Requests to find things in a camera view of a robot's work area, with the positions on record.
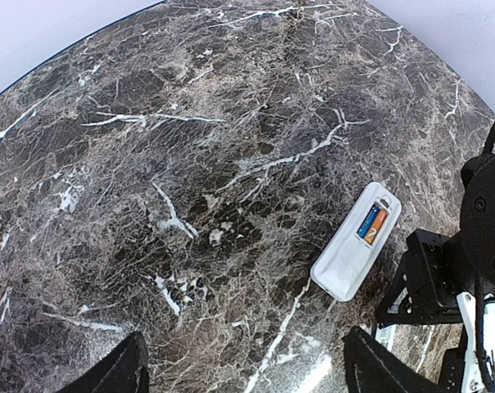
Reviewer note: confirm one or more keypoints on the white remote control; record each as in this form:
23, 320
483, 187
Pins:
346, 260

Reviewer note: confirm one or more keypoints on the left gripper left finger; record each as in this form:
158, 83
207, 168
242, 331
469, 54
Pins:
124, 369

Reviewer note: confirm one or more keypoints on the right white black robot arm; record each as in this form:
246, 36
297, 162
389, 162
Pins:
477, 216

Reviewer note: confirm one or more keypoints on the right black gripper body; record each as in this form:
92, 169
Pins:
429, 276

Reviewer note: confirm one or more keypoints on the blue battery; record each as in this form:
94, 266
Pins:
365, 225

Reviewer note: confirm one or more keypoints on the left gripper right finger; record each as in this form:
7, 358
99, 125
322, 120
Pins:
369, 367

